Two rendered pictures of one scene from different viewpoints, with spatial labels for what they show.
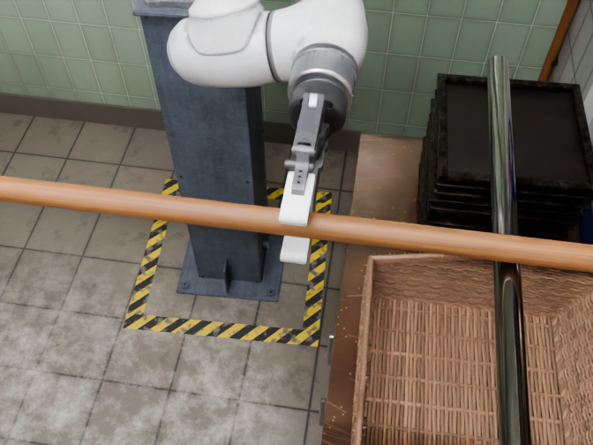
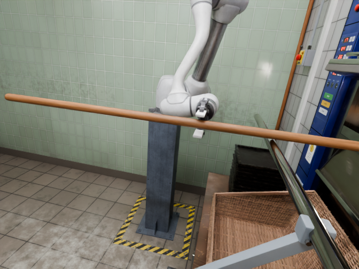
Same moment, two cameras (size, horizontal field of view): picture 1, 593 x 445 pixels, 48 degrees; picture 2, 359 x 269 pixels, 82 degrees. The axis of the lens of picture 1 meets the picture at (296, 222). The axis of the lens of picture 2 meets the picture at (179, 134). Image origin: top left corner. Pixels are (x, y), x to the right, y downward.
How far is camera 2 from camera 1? 0.45 m
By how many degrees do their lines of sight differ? 33
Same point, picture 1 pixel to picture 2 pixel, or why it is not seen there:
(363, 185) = (209, 184)
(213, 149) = (161, 168)
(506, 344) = (277, 153)
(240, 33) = (182, 97)
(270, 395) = not seen: outside the picture
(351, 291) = (205, 213)
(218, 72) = (174, 109)
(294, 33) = (198, 97)
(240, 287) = (160, 233)
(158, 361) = (123, 257)
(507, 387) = (280, 160)
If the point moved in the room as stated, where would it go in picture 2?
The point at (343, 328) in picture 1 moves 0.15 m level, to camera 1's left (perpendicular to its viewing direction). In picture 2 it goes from (203, 224) to (174, 221)
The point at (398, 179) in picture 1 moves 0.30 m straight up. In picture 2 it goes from (221, 184) to (228, 145)
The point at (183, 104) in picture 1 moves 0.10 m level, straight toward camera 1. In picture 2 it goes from (155, 150) to (155, 156)
